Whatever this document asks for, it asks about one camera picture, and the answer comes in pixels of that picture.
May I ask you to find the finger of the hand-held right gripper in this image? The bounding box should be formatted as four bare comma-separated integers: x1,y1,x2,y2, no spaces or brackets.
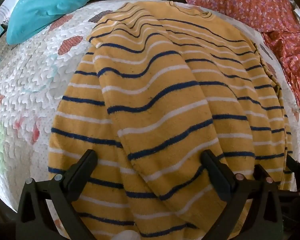
286,154,300,198

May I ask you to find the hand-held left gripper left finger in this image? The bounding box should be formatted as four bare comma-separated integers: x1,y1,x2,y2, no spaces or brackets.
16,149,98,240

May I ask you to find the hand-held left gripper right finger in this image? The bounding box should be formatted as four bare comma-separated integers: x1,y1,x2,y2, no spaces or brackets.
201,149,283,240

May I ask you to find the yellow striped sweater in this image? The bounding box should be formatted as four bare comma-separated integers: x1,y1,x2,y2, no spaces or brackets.
47,1,294,240

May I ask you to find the white heart print quilt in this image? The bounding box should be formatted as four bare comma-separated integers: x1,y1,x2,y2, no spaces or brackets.
0,0,300,230

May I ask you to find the teal pillow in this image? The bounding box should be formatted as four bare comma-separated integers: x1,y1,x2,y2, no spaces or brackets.
6,0,97,45

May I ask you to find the red floral cloth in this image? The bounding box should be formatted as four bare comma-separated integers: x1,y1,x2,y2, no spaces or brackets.
177,0,300,123

